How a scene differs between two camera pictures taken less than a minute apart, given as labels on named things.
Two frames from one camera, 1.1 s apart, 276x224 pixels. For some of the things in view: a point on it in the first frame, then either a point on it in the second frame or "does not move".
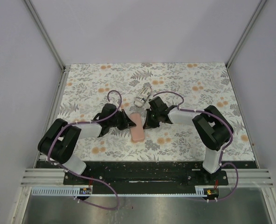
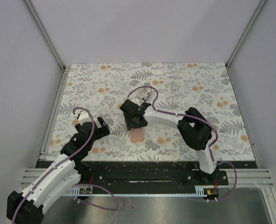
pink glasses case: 137,132 does not move
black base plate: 148,173 does not move
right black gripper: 148,124 → 130,125
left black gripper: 127,122 → 102,131
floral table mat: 86,90 does not move
